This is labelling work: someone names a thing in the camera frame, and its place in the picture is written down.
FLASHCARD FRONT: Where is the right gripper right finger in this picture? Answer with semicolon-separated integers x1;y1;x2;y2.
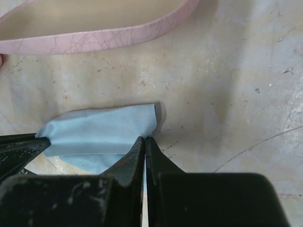
145;137;289;227

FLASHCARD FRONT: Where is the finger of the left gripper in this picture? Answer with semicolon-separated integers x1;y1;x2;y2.
0;133;51;181

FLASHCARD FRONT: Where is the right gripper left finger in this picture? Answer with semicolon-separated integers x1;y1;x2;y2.
0;137;145;227

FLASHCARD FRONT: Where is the light blue cleaning cloth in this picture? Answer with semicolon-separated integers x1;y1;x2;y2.
35;104;157;174

